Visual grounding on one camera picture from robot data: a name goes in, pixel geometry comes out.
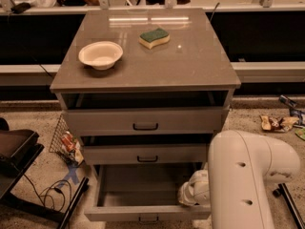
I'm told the black cable on floor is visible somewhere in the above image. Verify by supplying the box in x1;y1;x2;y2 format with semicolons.
22;173;73;213

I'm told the wire mesh basket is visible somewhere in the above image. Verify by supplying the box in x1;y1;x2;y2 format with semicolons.
49;116;84;167

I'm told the grey bottom drawer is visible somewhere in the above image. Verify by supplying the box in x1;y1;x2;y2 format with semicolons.
85;163;211;223

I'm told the crumpled snack wrapper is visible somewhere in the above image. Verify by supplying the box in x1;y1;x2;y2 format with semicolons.
260;115;298;133

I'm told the white paper bowl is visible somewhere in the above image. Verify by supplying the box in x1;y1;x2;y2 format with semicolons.
78;41;123;71

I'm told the black cart leg right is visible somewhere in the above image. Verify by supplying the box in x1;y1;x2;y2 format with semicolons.
273;183;305;229

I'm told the grey top drawer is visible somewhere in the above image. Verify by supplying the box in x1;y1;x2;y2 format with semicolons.
63;107;229;136

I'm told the grey drawer cabinet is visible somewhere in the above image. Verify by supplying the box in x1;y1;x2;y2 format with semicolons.
50;8;242;189

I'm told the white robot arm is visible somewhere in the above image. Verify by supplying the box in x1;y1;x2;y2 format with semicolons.
178;130;300;229

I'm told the grey middle drawer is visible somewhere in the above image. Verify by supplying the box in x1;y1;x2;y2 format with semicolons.
82;144;208;165

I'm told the green yellow sponge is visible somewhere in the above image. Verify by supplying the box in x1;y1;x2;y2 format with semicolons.
138;28;170;49

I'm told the blue snack packet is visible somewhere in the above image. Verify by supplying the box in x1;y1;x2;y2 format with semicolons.
278;94;305;127

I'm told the red snack can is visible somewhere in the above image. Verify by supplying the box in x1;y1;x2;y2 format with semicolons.
61;132;75;152

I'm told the green packet at edge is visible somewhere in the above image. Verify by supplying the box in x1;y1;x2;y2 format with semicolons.
295;129;305;141

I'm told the grey drawer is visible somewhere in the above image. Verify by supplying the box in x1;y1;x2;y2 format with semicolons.
85;163;211;223
63;107;229;136
82;144;208;165

